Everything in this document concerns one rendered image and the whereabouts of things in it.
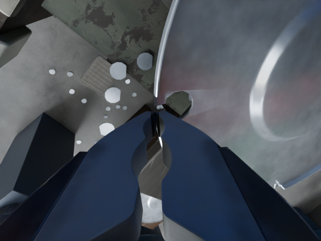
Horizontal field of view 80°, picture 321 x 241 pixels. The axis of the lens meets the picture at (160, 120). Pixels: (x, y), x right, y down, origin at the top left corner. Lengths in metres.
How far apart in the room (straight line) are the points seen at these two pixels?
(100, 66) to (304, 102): 0.66
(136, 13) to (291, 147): 0.23
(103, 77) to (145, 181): 0.63
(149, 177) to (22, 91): 0.87
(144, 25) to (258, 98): 0.16
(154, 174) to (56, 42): 0.80
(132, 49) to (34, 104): 0.80
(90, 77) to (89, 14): 0.53
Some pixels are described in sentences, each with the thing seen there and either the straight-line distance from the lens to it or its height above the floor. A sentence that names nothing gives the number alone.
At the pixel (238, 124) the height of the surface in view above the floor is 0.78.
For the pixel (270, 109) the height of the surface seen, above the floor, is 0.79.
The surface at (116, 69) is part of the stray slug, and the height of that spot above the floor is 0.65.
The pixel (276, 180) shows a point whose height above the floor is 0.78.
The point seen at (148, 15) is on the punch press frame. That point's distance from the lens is 0.26.
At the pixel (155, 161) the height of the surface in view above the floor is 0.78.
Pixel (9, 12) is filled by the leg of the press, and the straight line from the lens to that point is 0.26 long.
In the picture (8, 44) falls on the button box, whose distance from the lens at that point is 0.29.
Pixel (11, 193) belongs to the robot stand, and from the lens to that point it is 0.67.
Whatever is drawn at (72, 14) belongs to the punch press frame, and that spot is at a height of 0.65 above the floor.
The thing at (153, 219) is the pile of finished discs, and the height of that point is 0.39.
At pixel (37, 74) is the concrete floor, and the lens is 0.96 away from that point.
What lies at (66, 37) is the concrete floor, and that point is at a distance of 0.90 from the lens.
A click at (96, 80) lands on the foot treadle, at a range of 0.77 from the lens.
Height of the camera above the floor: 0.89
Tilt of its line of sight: 54 degrees down
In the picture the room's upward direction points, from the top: 147 degrees clockwise
